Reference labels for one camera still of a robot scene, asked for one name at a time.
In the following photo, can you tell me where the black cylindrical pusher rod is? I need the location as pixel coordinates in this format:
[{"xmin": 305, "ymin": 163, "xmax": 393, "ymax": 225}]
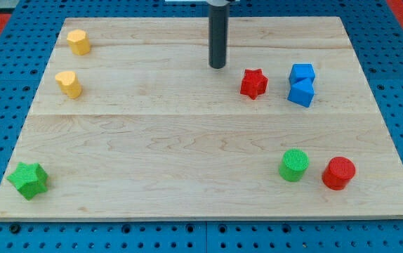
[{"xmin": 209, "ymin": 3, "xmax": 230, "ymax": 69}]

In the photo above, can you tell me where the red star block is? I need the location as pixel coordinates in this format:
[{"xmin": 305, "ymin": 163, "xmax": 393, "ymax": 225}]
[{"xmin": 240, "ymin": 69, "xmax": 268, "ymax": 100}]

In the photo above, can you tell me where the green star block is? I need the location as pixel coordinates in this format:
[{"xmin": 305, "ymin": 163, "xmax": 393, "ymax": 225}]
[{"xmin": 7, "ymin": 162, "xmax": 48, "ymax": 200}]

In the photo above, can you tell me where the blue cube block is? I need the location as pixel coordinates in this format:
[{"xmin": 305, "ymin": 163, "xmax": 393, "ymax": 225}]
[{"xmin": 289, "ymin": 63, "xmax": 316, "ymax": 85}]

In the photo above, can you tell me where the blue triangular block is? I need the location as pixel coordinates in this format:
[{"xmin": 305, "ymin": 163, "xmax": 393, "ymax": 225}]
[{"xmin": 287, "ymin": 78, "xmax": 315, "ymax": 108}]

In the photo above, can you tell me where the wooden board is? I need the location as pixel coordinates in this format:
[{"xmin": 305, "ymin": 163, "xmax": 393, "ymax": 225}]
[{"xmin": 0, "ymin": 17, "xmax": 403, "ymax": 222}]

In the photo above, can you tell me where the yellow hexagon block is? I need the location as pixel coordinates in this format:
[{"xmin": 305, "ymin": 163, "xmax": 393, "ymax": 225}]
[{"xmin": 67, "ymin": 30, "xmax": 91, "ymax": 56}]

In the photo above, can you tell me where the yellow heart block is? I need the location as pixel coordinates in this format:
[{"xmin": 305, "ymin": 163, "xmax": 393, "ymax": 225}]
[{"xmin": 55, "ymin": 71, "xmax": 82, "ymax": 99}]

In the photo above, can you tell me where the green cylinder block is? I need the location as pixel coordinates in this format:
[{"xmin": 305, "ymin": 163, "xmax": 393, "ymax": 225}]
[{"xmin": 279, "ymin": 149, "xmax": 310, "ymax": 182}]

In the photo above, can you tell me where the red cylinder block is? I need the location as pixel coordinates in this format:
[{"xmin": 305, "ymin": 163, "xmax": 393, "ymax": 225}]
[{"xmin": 322, "ymin": 157, "xmax": 356, "ymax": 190}]

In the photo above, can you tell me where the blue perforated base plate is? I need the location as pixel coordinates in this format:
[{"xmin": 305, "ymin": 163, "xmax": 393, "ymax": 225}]
[{"xmin": 0, "ymin": 0, "xmax": 403, "ymax": 252}]

